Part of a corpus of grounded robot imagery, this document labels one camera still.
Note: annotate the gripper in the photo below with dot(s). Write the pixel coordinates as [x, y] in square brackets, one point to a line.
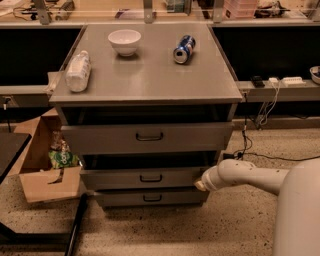
[209, 180]

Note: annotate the grey drawer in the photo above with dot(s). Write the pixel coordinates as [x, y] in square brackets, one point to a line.
[140, 178]
[127, 198]
[147, 138]

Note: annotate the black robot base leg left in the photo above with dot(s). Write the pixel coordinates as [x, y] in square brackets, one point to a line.
[66, 240]

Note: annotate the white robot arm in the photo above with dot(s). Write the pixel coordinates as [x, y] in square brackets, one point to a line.
[297, 224]

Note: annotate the grey drawer cabinet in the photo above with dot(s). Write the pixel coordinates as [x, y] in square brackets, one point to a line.
[149, 87]

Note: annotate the grey bottom drawer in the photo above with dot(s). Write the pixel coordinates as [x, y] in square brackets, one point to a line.
[127, 198]

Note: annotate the grey top drawer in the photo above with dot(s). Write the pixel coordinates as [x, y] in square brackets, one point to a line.
[147, 138]

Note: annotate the black power adapter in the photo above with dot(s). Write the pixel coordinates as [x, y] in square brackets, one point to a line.
[228, 156]

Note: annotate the black small device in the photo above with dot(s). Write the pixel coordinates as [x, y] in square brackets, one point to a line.
[257, 82]

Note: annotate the white charger plug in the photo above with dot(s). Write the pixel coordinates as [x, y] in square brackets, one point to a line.
[273, 80]

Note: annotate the blue soda can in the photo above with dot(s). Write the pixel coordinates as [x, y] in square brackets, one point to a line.
[184, 49]

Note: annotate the white power strip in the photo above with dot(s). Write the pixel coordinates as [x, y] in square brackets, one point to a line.
[293, 82]

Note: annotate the green snack bag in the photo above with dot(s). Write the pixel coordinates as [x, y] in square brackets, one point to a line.
[62, 159]

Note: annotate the brown cardboard box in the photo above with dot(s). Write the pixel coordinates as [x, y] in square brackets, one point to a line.
[40, 181]

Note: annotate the white ceramic bowl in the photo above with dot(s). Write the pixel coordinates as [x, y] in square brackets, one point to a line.
[125, 42]

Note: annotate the white bowl on shelf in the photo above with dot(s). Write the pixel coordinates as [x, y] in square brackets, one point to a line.
[315, 74]

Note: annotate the clear plastic water bottle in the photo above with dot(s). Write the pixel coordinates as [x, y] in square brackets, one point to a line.
[78, 72]

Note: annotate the pink plastic bin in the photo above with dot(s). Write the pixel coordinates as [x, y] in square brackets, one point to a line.
[239, 9]

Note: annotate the black table left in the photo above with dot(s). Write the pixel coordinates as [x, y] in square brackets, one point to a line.
[11, 147]

